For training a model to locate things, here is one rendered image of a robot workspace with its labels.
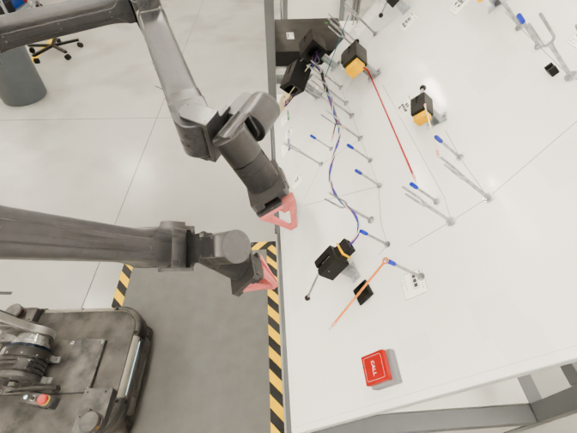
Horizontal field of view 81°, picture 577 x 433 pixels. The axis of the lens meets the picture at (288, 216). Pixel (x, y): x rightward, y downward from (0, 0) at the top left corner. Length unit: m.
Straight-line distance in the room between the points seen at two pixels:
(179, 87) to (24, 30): 0.40
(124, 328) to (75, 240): 1.36
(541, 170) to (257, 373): 1.49
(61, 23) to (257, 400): 1.55
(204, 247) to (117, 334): 1.24
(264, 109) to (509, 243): 0.43
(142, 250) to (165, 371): 1.42
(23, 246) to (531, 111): 0.74
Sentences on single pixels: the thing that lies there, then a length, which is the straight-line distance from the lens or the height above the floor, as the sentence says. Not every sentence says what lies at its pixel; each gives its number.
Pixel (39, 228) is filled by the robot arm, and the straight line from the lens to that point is 0.41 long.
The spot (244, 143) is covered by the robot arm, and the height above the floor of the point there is 1.43.
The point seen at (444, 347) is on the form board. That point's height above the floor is 1.18.
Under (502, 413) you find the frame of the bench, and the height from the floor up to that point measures 0.80.
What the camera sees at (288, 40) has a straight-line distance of 1.62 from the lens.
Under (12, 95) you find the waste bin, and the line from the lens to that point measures 4.10.
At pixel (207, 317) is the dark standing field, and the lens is 1.94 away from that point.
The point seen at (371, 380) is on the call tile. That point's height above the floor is 1.10.
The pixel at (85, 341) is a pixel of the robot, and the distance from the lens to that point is 1.80.
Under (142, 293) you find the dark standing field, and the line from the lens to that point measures 2.12.
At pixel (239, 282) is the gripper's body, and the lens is 0.67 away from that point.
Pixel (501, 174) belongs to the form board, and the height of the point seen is 1.34.
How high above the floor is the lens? 1.73
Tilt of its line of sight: 49 degrees down
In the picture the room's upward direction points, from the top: straight up
